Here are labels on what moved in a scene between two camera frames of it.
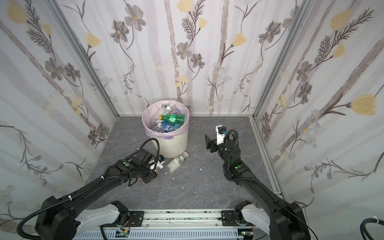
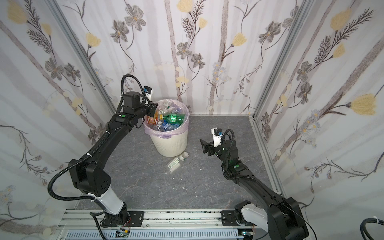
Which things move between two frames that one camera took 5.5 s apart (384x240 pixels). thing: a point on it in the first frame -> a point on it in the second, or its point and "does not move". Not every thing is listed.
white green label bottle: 174,163 does not move
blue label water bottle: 158,129 does not move
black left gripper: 149,176 -> 151,109
